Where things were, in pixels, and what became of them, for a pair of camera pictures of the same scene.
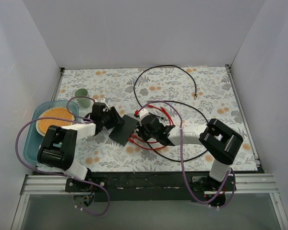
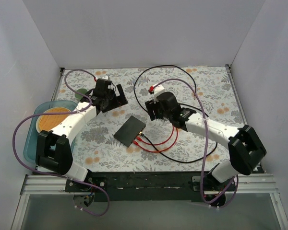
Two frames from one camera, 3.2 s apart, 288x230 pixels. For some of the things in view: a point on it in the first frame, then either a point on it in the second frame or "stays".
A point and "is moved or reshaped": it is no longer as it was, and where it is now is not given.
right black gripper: [139, 132] -> [154, 111]
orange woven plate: [42, 124] stays
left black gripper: [114, 117] -> [114, 101]
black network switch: [121, 133] is moved or reshaped
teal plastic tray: [33, 139] stays
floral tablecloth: [157, 119] stays
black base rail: [148, 186] stays
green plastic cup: [84, 101] stays
